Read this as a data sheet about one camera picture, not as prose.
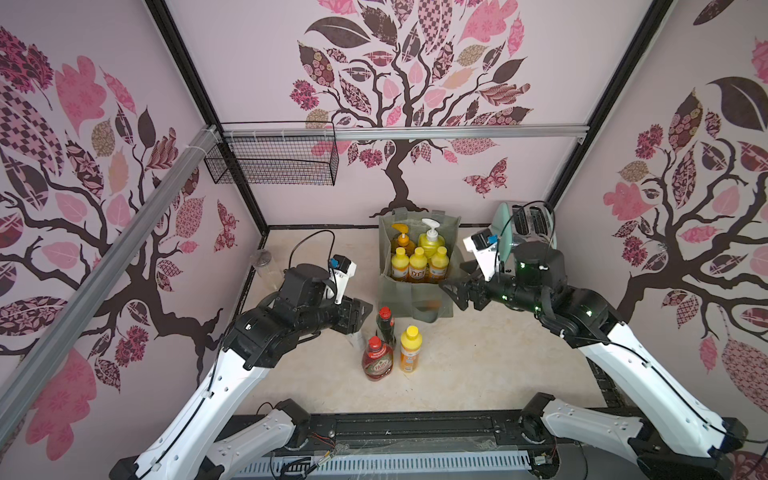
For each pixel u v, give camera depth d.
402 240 0.88
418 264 0.85
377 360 0.74
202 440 0.37
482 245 0.52
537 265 0.43
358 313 0.56
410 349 0.69
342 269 0.55
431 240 0.86
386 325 0.77
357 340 0.81
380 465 0.70
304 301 0.46
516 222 1.01
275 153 0.95
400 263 0.85
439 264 0.85
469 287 0.54
